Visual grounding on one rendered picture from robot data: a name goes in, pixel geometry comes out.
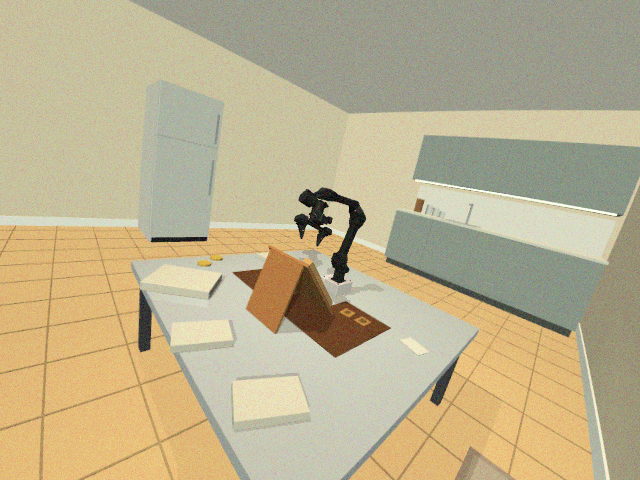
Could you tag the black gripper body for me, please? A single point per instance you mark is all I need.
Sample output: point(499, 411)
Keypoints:
point(315, 224)

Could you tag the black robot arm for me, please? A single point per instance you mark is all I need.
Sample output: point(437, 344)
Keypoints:
point(356, 221)

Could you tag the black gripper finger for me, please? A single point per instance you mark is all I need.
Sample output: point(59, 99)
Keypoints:
point(320, 237)
point(301, 226)

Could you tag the white flat card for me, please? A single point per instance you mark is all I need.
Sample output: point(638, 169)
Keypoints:
point(414, 346)

